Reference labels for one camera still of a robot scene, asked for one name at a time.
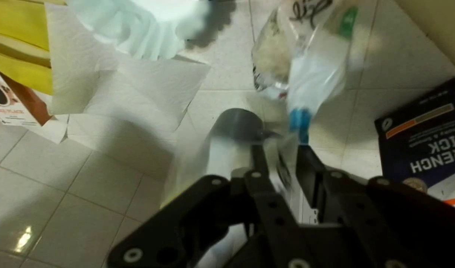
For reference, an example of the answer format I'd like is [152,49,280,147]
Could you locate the blue bag clip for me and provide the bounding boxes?
[286,105,313,146]

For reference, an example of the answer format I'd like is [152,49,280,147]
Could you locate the clear granola bag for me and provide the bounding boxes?
[249,0,361,199]

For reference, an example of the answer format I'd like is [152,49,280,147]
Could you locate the white paper towel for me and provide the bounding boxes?
[44,3,212,135]

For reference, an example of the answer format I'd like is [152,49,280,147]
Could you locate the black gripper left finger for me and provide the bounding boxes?
[103,144,298,268]

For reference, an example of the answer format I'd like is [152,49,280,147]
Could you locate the gray mug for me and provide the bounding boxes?
[213,107,283,147]

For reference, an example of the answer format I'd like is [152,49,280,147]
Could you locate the white and red carton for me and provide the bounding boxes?
[0,64,53,128]

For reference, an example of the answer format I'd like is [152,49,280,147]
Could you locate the yellow box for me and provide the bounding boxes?
[0,0,56,96]

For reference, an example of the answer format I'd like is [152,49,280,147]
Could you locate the white coffee filter stack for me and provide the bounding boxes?
[66,0,212,62]

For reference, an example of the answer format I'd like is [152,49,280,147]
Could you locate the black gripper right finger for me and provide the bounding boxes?
[295,143,455,268]

